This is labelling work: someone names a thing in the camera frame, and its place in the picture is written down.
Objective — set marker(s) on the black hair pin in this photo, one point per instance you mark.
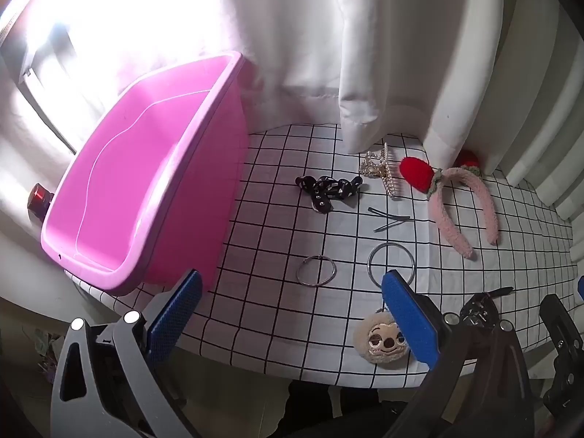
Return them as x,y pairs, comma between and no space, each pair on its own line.
388,214
390,225

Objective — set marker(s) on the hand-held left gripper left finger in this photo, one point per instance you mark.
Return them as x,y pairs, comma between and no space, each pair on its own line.
178,315

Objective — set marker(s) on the white curtain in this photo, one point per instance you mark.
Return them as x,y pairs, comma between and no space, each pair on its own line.
365,54

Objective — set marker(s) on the red water bottle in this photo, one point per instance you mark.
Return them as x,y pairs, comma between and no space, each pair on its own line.
39,200

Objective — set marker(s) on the black studded bow hair clip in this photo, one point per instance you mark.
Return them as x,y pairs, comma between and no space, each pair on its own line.
326,187

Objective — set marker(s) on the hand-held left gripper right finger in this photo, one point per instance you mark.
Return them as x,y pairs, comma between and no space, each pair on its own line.
408,319

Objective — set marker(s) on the black checked white tablecloth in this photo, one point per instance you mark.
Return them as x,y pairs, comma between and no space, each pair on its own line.
283,328

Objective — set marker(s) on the pink plastic tub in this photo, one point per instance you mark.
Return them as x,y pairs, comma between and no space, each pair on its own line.
137,169

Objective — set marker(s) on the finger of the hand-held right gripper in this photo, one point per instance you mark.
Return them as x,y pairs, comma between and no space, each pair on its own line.
563,383
559,319

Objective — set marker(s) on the pink fuzzy strawberry headband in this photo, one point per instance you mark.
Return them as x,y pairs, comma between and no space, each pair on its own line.
445,223

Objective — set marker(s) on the pearl hair claw clip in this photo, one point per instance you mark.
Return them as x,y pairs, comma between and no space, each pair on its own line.
376,169

